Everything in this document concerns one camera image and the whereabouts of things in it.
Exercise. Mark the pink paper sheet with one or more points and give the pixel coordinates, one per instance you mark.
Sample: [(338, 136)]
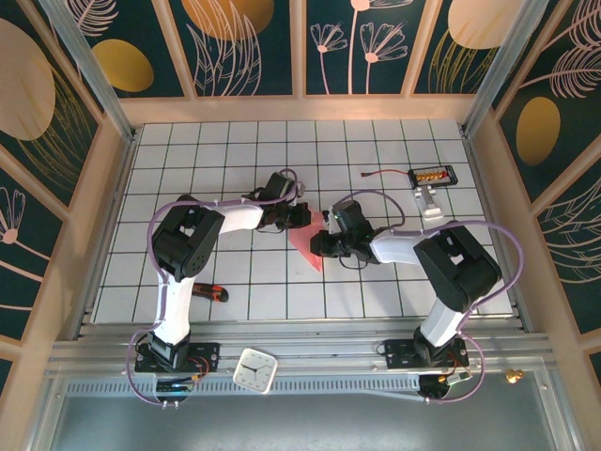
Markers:
[(305, 244)]

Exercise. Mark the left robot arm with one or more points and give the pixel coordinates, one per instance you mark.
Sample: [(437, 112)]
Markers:
[(188, 239)]

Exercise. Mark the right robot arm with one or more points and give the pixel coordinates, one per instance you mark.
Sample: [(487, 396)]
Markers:
[(455, 268)]

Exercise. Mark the white square clock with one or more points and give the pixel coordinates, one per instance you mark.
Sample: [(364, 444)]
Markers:
[(256, 370)]

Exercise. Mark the black charger board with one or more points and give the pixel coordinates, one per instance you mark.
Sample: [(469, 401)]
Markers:
[(432, 176)]

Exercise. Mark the orange black utility knife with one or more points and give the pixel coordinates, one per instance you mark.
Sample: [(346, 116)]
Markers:
[(211, 292)]

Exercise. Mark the small controller board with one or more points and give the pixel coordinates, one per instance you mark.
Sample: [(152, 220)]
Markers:
[(441, 383), (174, 386)]

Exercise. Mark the grey metal shelf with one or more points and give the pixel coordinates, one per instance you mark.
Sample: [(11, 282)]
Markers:
[(282, 423)]

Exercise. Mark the small brass knob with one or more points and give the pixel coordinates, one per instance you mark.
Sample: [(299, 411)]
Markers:
[(514, 376)]

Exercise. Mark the white plastic bracket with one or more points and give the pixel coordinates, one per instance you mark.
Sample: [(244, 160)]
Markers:
[(428, 204)]

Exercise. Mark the aluminium table rail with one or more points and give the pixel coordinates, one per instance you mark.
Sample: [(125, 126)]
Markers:
[(305, 338)]

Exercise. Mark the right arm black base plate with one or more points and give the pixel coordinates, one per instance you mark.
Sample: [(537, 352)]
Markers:
[(399, 350)]

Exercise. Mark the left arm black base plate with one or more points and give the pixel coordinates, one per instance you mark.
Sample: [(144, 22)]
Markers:
[(206, 352)]

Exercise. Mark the aluminium frame post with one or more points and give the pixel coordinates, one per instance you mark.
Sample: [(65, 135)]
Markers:
[(91, 75), (504, 66)]

